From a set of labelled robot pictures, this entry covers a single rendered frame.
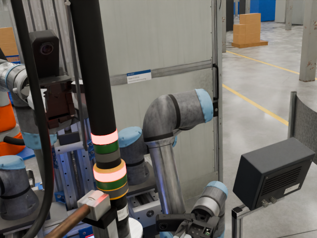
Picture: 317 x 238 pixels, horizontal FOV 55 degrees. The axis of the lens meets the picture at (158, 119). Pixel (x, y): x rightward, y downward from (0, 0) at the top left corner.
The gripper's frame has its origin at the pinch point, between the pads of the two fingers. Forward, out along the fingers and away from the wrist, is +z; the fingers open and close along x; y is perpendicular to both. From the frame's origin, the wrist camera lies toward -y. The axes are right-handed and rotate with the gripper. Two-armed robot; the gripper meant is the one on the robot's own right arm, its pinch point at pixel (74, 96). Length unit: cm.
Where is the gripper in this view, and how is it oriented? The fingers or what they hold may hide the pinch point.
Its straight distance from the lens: 46.4
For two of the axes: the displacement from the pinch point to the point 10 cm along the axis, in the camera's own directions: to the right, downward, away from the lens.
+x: -8.0, 2.6, -5.3
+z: 5.9, 2.3, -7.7
